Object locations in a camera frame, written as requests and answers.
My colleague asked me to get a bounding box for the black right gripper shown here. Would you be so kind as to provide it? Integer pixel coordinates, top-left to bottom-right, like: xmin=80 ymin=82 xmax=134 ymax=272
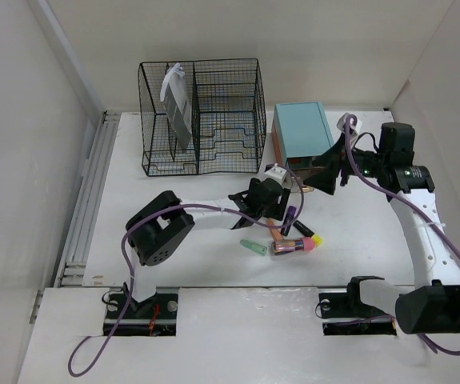
xmin=302 ymin=132 xmax=388 ymax=194

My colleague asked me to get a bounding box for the clear plastic drawer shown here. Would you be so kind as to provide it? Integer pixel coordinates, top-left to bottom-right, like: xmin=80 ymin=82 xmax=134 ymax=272
xmin=286 ymin=157 xmax=323 ymax=193

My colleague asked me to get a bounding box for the grey paper swatch booklet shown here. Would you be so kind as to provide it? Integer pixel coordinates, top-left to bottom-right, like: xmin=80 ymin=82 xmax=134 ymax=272
xmin=160 ymin=62 xmax=192 ymax=150

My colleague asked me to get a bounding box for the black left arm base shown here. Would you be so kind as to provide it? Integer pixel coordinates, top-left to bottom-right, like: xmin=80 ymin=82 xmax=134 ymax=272
xmin=101 ymin=287 xmax=179 ymax=337

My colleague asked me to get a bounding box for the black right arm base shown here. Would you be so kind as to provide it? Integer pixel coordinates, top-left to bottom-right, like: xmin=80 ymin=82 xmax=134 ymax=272
xmin=315 ymin=276 xmax=397 ymax=336

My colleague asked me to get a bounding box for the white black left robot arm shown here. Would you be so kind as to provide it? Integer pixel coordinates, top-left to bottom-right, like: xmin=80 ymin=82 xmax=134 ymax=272
xmin=123 ymin=178 xmax=290 ymax=318

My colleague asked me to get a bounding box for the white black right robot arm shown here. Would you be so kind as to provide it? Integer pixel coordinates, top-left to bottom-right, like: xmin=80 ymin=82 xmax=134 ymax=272
xmin=304 ymin=122 xmax=460 ymax=334

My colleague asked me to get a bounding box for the purple cap black highlighter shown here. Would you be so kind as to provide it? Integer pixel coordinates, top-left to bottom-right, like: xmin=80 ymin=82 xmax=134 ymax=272
xmin=280 ymin=206 xmax=297 ymax=237

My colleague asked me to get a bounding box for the orange highlighter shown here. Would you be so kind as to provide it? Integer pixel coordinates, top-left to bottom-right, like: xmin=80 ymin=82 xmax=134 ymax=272
xmin=266 ymin=218 xmax=283 ymax=242

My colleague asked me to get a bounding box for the teal orange drawer box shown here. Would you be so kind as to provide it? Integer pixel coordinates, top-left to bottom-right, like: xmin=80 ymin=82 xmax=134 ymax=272
xmin=271 ymin=102 xmax=334 ymax=166

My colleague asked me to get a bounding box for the pink colourful tube case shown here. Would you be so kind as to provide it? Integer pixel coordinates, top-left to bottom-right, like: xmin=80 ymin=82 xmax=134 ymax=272
xmin=271 ymin=237 xmax=318 ymax=256

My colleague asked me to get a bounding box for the yellow cap black highlighter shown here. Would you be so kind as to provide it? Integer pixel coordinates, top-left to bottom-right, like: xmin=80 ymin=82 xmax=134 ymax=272
xmin=293 ymin=220 xmax=322 ymax=247

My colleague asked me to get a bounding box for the green highlighter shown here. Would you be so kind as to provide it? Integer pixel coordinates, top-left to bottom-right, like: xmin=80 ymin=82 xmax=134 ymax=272
xmin=240 ymin=239 xmax=268 ymax=256

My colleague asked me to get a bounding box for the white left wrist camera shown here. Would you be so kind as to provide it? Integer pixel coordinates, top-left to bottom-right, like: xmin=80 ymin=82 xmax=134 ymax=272
xmin=263 ymin=164 xmax=288 ymax=185

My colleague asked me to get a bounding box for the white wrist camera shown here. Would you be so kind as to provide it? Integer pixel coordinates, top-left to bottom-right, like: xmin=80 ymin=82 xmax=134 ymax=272
xmin=263 ymin=164 xmax=288 ymax=185
xmin=336 ymin=113 xmax=362 ymax=138

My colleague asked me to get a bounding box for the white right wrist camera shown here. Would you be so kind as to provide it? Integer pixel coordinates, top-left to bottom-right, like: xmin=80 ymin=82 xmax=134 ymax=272
xmin=336 ymin=113 xmax=362 ymax=138

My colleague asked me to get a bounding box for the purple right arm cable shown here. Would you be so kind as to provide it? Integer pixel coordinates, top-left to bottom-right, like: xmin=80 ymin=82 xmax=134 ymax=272
xmin=342 ymin=115 xmax=460 ymax=356

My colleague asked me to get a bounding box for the black wire mesh organizer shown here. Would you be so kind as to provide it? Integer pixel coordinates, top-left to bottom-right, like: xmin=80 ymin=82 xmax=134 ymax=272
xmin=138 ymin=58 xmax=266 ymax=177

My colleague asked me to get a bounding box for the aluminium rail left side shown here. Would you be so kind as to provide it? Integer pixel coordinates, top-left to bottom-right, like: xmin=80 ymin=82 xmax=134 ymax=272
xmin=49 ymin=111 xmax=121 ymax=288

